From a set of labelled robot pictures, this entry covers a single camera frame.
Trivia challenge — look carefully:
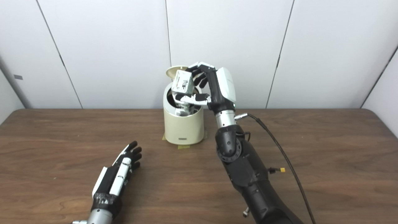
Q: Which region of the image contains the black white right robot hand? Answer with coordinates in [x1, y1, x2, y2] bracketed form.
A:
[175, 62, 236, 114]

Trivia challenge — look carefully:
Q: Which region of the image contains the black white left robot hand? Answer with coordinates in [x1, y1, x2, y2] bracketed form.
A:
[91, 141, 142, 218]

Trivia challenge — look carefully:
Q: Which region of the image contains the white green milk carton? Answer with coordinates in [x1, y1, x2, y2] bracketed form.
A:
[171, 70, 196, 117]

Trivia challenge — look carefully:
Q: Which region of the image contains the cream-colored round bin lid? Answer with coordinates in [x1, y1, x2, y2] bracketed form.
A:
[166, 65, 189, 78]

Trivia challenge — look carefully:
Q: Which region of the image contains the cream-colored round bin body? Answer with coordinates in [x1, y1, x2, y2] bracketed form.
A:
[163, 82, 205, 145]

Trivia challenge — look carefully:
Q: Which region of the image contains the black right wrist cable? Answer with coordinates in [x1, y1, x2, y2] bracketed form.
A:
[235, 113, 316, 224]

